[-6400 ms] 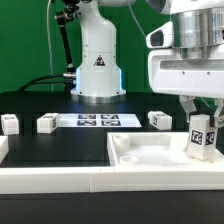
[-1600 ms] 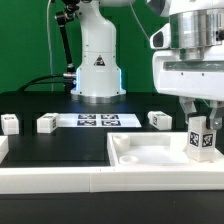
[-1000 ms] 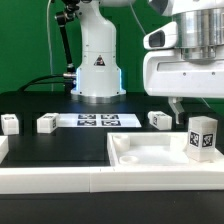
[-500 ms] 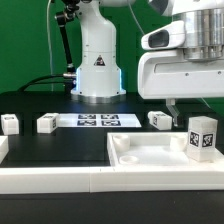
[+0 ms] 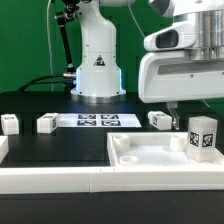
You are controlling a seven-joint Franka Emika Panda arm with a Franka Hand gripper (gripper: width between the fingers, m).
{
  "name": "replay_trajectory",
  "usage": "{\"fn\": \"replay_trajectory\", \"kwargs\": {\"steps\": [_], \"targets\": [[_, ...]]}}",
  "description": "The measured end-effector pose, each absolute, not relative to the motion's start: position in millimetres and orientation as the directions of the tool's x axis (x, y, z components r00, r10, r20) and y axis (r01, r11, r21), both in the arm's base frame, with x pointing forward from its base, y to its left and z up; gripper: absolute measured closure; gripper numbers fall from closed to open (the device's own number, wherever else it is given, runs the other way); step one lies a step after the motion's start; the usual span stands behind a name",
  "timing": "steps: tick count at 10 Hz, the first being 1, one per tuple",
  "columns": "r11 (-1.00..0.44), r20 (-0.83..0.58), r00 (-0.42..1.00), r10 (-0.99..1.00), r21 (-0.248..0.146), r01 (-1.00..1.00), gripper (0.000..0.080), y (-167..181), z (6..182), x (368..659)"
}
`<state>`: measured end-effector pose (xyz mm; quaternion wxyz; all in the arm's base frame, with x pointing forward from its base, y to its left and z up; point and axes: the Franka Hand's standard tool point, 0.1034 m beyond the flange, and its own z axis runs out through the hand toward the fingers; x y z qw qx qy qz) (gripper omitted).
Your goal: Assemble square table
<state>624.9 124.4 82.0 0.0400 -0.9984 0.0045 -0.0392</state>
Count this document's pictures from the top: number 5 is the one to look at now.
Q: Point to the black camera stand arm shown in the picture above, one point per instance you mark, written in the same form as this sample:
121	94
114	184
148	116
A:
62	18

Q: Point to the white square tabletop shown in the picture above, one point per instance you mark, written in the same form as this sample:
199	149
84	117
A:
148	149

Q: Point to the white U-shaped obstacle fence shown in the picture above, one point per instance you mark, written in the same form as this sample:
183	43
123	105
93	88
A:
205	176

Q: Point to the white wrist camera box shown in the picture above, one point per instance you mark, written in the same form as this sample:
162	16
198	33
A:
179	35

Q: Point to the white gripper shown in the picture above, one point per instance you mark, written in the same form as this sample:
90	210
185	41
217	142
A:
171	76

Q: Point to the white sheet with fiducial tags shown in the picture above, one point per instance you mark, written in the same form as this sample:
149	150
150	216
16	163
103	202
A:
98	120

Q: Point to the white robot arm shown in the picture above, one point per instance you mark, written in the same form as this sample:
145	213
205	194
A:
98	78

